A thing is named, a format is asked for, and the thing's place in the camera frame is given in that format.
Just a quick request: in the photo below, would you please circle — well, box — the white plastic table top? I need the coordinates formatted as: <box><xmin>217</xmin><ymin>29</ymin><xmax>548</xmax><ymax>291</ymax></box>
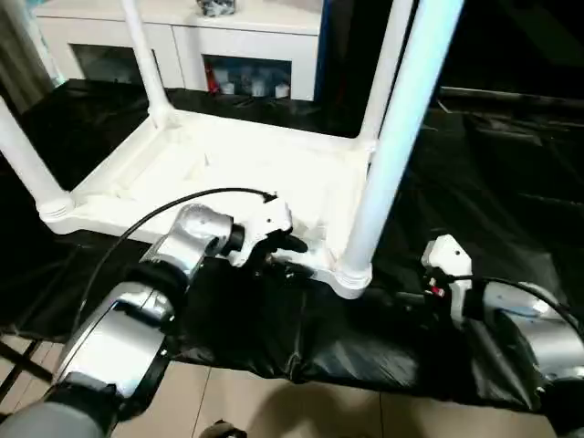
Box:
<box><xmin>38</xmin><ymin>107</ymin><xmax>375</xmax><ymax>300</ymax></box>

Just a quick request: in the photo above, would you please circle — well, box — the black work surface mat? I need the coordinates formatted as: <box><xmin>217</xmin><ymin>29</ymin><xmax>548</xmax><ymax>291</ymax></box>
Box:
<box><xmin>0</xmin><ymin>77</ymin><xmax>584</xmax><ymax>412</ymax></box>

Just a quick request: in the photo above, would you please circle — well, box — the white glass door cabinet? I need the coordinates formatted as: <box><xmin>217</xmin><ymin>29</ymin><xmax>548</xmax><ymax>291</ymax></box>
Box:
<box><xmin>34</xmin><ymin>0</ymin><xmax>321</xmax><ymax>102</ymax></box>

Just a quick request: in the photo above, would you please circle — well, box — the dark patterned object on cabinet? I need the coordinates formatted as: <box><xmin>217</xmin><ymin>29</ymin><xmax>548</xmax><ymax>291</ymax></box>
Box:
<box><xmin>198</xmin><ymin>0</ymin><xmax>241</xmax><ymax>18</ymax></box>

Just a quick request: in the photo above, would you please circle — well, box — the grey curtain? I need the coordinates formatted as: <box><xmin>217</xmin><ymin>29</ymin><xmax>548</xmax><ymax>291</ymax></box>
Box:
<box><xmin>0</xmin><ymin>0</ymin><xmax>58</xmax><ymax>110</ymax></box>

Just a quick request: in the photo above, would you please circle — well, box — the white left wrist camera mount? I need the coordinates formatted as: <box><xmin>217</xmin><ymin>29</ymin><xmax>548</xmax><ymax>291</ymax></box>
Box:
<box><xmin>231</xmin><ymin>195</ymin><xmax>294</xmax><ymax>269</ymax></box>

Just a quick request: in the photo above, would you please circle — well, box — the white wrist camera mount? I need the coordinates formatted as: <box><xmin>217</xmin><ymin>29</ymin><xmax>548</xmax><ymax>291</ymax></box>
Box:
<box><xmin>231</xmin><ymin>195</ymin><xmax>294</xmax><ymax>269</ymax></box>
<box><xmin>421</xmin><ymin>234</ymin><xmax>475</xmax><ymax>330</ymax></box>

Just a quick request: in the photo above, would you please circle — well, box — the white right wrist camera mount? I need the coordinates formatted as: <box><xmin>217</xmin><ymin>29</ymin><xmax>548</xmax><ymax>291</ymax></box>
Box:
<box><xmin>421</xmin><ymin>234</ymin><xmax>475</xmax><ymax>330</ymax></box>

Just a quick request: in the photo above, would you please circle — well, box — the black left wrist camera cable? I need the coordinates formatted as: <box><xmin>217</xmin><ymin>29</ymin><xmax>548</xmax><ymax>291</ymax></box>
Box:
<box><xmin>68</xmin><ymin>187</ymin><xmax>280</xmax><ymax>343</ymax></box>

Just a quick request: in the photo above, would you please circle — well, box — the black metal frame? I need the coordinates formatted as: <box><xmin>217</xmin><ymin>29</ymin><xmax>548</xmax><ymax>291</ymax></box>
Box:
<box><xmin>440</xmin><ymin>85</ymin><xmax>584</xmax><ymax>111</ymax></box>

